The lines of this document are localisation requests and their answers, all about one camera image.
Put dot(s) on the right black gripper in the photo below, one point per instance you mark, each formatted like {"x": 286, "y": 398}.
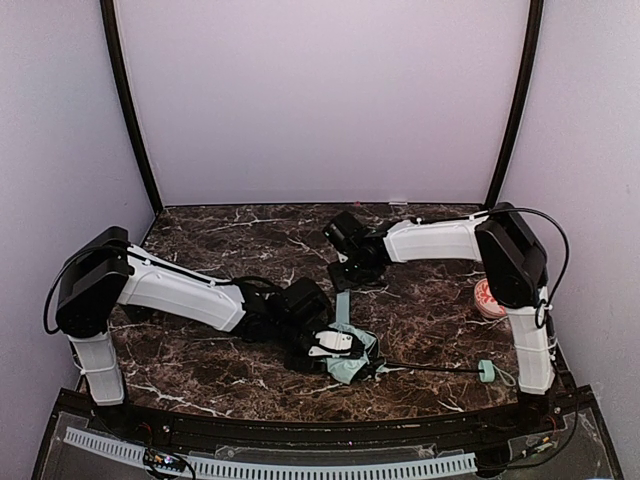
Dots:
{"x": 345, "y": 273}

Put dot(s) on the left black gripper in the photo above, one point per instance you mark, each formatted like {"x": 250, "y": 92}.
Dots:
{"x": 357, "y": 357}

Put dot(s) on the mint and black folding umbrella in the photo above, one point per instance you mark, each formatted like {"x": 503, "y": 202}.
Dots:
{"x": 372, "y": 362}

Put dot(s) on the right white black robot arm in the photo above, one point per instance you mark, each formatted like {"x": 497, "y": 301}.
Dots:
{"x": 513, "y": 258}

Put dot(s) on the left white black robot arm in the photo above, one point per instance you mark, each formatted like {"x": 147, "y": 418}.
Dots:
{"x": 111, "y": 271}

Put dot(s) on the red white patterned bowl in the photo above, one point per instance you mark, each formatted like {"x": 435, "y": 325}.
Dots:
{"x": 486, "y": 304}

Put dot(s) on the small green circuit board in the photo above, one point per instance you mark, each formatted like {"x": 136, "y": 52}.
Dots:
{"x": 163, "y": 462}

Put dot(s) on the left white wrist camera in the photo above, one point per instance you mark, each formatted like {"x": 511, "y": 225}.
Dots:
{"x": 336, "y": 344}

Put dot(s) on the white slotted cable duct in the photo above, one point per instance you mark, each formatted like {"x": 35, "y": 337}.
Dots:
{"x": 248, "y": 463}

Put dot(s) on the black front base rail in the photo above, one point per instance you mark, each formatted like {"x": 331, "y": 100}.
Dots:
{"x": 477, "y": 429}

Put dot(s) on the right black frame post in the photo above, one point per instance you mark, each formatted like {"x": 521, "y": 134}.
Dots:
{"x": 521, "y": 89}

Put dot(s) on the black frame post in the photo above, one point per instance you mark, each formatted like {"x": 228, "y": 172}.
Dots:
{"x": 128, "y": 110}
{"x": 521, "y": 89}

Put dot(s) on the left black frame post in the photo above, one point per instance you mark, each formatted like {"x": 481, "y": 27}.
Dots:
{"x": 128, "y": 110}

